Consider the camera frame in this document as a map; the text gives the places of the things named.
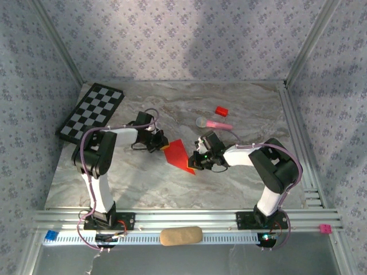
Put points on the red paper sheet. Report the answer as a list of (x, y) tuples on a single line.
[(177, 156)]

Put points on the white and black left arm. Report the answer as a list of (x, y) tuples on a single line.
[(94, 154)]

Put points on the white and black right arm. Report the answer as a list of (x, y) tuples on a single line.
[(272, 169)]

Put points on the pink toy microphone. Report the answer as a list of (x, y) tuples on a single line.
[(218, 124)]

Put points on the small red block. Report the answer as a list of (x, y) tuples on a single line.
[(221, 111)]

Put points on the black and white chessboard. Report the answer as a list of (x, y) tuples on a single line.
[(91, 114)]

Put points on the tan oblong sponge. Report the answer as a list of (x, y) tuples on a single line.
[(180, 235)]

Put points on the black round controller board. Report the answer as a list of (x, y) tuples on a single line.
[(266, 239), (104, 239)]

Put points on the small pink block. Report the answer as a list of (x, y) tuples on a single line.
[(325, 228)]

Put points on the small blue block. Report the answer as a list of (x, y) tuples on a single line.
[(51, 235)]

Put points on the grooved aluminium rail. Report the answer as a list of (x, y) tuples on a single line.
[(186, 219), (289, 120)]

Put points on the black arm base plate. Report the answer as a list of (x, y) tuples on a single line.
[(243, 220), (129, 220)]

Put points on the aluminium corner post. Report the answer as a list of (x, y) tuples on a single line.
[(58, 43), (310, 43)]

